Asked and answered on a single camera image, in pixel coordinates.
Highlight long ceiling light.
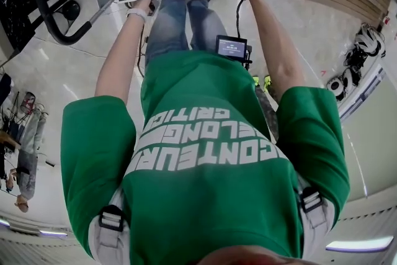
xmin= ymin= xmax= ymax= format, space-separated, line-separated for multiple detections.
xmin=324 ymin=235 xmax=395 ymax=254

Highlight person's left forearm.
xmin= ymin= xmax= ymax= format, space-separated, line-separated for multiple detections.
xmin=94 ymin=0 xmax=156 ymax=101

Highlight white wristband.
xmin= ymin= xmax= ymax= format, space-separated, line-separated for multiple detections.
xmin=126 ymin=7 xmax=148 ymax=22

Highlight black screen device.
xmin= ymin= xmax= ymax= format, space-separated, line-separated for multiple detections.
xmin=215 ymin=34 xmax=252 ymax=71

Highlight grey right backpack strap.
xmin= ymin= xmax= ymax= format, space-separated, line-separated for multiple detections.
xmin=296 ymin=176 xmax=337 ymax=248

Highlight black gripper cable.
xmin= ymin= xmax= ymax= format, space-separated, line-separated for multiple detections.
xmin=136 ymin=23 xmax=150 ymax=78
xmin=235 ymin=0 xmax=260 ymax=38

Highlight red grey stand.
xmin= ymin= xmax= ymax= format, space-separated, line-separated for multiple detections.
xmin=19 ymin=91 xmax=37 ymax=114

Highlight short ceiling light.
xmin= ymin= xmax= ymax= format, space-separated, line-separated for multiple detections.
xmin=0 ymin=218 xmax=69 ymax=239

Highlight green printed t-shirt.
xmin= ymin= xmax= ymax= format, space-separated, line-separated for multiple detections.
xmin=61 ymin=49 xmax=351 ymax=265

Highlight person's right forearm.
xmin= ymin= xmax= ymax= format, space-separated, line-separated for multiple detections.
xmin=246 ymin=0 xmax=307 ymax=102

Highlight blue jeans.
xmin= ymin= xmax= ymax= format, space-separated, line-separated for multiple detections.
xmin=145 ymin=0 xmax=229 ymax=68

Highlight large white black helmet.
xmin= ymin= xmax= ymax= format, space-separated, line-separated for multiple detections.
xmin=352 ymin=23 xmax=388 ymax=59

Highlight grey backpack strap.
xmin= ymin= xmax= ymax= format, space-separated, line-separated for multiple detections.
xmin=296 ymin=176 xmax=337 ymax=248
xmin=88 ymin=204 xmax=132 ymax=265

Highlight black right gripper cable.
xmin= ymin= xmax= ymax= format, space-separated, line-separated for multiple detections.
xmin=235 ymin=0 xmax=260 ymax=38

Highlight small white black helmet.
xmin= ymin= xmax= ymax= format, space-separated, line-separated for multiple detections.
xmin=325 ymin=74 xmax=350 ymax=101

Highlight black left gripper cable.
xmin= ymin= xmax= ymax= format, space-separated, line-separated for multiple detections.
xmin=136 ymin=23 xmax=150 ymax=78

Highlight grey left backpack strap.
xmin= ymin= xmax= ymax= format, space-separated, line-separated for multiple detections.
xmin=88 ymin=204 xmax=132 ymax=265

